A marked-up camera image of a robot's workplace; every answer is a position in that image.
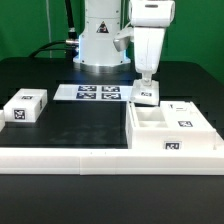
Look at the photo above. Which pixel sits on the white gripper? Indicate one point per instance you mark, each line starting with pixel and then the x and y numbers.
pixel 150 19

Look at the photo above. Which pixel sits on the white cabinet door panel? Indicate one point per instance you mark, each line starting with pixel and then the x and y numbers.
pixel 184 115
pixel 144 93

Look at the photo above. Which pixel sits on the white cabinet body box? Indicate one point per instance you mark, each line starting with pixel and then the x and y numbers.
pixel 147 130

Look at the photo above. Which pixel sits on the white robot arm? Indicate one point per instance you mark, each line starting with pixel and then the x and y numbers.
pixel 111 25

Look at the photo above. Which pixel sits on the white cabinet top block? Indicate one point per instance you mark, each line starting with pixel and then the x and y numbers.
pixel 26 105

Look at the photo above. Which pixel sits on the small white block left edge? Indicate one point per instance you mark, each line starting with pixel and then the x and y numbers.
pixel 2 120

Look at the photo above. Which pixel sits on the white L-shaped boundary fence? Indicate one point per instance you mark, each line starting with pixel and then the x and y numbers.
pixel 39 160

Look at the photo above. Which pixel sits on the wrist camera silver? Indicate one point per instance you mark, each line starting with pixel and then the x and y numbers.
pixel 123 38

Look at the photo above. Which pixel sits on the white marker base plate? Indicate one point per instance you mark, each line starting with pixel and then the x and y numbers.
pixel 78 92

